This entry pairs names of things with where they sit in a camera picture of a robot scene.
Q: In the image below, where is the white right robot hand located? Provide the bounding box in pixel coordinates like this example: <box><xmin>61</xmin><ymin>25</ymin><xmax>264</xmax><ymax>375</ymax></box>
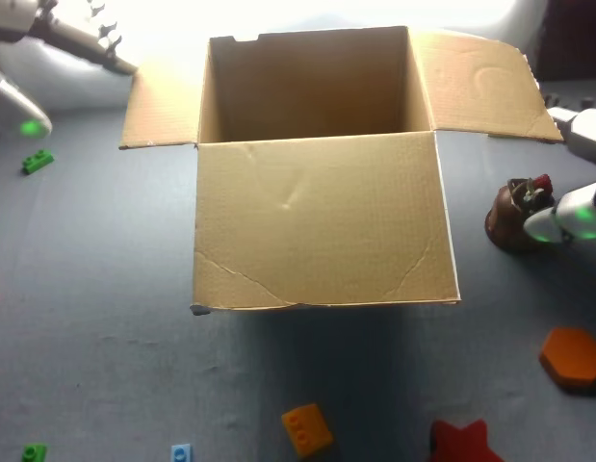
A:
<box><xmin>523</xmin><ymin>94</ymin><xmax>596</xmax><ymax>249</ymax></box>

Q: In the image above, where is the brown chocolate cake toy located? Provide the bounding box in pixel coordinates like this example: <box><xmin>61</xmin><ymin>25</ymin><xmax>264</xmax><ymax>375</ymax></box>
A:
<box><xmin>484</xmin><ymin>173</ymin><xmax>557</xmax><ymax>254</ymax></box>

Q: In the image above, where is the brown cardboard box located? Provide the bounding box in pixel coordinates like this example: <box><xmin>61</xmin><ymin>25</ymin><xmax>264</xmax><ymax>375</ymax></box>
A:
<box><xmin>117</xmin><ymin>24</ymin><xmax>566</xmax><ymax>317</ymax></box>

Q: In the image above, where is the orange hexagon block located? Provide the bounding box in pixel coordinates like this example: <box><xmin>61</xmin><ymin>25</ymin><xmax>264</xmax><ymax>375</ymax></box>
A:
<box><xmin>538</xmin><ymin>326</ymin><xmax>596</xmax><ymax>391</ymax></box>

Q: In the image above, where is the red star block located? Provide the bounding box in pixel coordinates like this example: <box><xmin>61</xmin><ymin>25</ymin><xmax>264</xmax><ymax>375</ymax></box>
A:
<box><xmin>429</xmin><ymin>418</ymin><xmax>505</xmax><ymax>462</ymax></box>

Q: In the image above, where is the yellow toy brick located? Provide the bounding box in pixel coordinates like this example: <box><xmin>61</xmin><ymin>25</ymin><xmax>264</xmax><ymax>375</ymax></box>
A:
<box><xmin>281</xmin><ymin>402</ymin><xmax>335</xmax><ymax>458</ymax></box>

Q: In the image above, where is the grey table cloth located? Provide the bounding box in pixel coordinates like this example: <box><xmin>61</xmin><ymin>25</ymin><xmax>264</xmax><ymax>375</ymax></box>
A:
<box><xmin>0</xmin><ymin>81</ymin><xmax>596</xmax><ymax>462</ymax></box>

